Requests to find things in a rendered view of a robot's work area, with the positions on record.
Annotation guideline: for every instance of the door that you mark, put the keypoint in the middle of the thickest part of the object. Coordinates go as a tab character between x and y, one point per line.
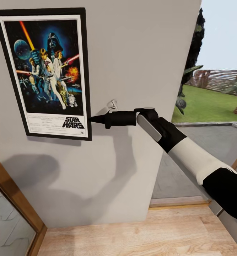
21	229

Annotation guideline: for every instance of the fixed window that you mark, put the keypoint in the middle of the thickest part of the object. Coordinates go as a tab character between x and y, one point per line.
206	105

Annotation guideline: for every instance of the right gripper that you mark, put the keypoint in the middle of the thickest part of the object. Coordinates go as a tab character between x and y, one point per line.
111	119

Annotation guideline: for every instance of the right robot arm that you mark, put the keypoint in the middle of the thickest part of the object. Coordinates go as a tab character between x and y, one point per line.
216	180

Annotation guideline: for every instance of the poster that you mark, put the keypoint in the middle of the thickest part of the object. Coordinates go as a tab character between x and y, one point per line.
47	57

